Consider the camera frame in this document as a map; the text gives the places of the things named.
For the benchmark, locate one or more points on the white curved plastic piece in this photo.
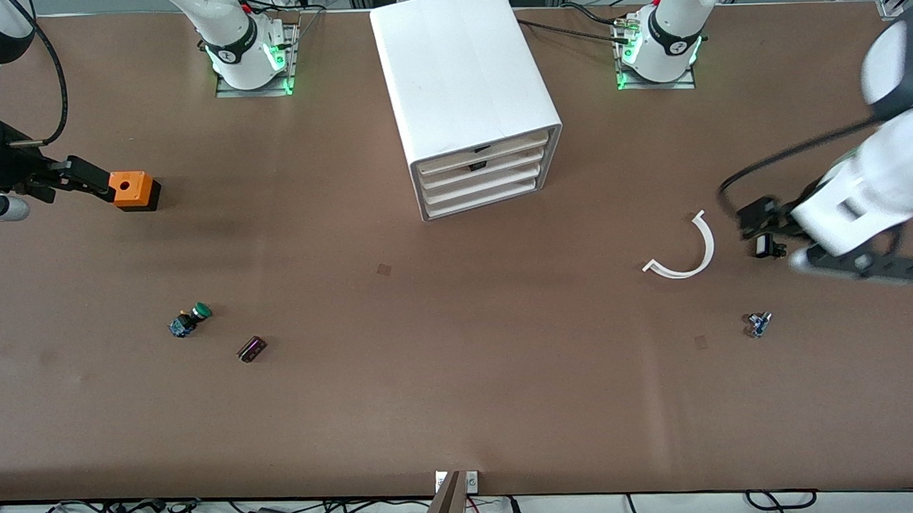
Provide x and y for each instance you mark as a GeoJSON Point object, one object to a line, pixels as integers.
{"type": "Point", "coordinates": [706, 240]}

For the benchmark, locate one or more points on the small dark purple block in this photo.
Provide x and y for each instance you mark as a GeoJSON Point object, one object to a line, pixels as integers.
{"type": "Point", "coordinates": [252, 349]}

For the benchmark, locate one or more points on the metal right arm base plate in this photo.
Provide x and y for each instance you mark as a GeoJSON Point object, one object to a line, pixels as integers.
{"type": "Point", "coordinates": [227, 92]}

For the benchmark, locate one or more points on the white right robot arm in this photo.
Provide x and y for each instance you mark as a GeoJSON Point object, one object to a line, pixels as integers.
{"type": "Point", "coordinates": [236, 36]}

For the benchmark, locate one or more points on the orange button box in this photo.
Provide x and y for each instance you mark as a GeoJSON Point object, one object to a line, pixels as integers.
{"type": "Point", "coordinates": [135, 190]}

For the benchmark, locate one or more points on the small black component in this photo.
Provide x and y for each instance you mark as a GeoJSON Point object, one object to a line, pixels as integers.
{"type": "Point", "coordinates": [764, 247]}

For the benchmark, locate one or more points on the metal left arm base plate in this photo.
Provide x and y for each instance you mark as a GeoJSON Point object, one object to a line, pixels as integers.
{"type": "Point", "coordinates": [686, 84]}

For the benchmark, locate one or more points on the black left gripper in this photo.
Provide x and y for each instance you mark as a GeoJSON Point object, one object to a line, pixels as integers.
{"type": "Point", "coordinates": [783, 221]}

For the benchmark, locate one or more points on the small blue component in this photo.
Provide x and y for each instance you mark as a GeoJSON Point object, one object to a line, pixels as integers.
{"type": "Point", "coordinates": [759, 325]}

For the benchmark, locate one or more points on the white drawer cabinet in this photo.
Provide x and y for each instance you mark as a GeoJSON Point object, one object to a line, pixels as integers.
{"type": "Point", "coordinates": [457, 66]}

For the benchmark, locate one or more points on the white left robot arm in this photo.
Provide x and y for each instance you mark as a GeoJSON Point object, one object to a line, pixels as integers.
{"type": "Point", "coordinates": [879, 181]}

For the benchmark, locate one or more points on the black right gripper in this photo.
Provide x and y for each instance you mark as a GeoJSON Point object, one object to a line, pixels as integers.
{"type": "Point", "coordinates": [14, 169]}

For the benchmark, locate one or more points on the black plug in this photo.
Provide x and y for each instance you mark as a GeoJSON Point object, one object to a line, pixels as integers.
{"type": "Point", "coordinates": [517, 512]}

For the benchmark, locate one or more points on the green push button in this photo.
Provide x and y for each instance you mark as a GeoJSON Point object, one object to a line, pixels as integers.
{"type": "Point", "coordinates": [185, 322]}

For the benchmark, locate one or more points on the brown camera post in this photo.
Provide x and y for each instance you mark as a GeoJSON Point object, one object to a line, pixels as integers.
{"type": "Point", "coordinates": [444, 507]}

